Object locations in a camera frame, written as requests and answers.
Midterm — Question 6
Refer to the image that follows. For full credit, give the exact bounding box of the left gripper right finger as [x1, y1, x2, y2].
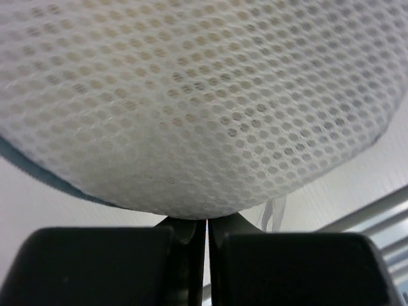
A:
[208, 214, 398, 306]

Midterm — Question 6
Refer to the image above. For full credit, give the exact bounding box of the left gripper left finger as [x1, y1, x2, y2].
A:
[1, 217, 204, 305]

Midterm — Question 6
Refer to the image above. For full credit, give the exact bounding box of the round white mesh laundry bag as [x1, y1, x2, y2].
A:
[1, 1, 407, 219]

